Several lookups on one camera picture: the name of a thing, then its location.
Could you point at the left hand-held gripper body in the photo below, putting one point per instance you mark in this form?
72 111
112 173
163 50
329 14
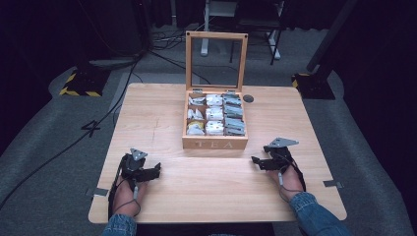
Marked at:
133 164

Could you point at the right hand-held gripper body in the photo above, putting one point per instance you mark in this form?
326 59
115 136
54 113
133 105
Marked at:
280 154

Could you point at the wooden tea box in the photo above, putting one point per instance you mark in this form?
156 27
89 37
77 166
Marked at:
213 143

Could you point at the person's right hand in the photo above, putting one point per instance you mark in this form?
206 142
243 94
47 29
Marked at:
291 183

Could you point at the person's left hand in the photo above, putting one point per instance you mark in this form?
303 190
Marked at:
126 196

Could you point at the grey tape piece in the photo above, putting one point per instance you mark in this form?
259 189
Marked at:
100 191
332 183

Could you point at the row of grey tea packets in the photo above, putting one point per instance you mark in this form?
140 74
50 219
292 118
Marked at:
234 111

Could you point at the dark round table grommet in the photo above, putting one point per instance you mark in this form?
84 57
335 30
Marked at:
248 98

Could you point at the row of white tea packets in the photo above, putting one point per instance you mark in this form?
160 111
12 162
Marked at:
214 114

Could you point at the row of silver tea packets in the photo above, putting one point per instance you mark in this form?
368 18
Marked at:
196 114

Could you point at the black yellow striped stand base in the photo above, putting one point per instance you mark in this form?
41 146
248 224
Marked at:
82 86
311 87

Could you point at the black metal stand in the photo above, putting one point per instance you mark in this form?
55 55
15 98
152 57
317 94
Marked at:
259 23

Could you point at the black slanted stand post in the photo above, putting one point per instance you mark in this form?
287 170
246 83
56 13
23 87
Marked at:
331 32

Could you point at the white desk frame legs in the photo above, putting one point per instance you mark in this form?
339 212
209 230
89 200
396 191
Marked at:
208 29

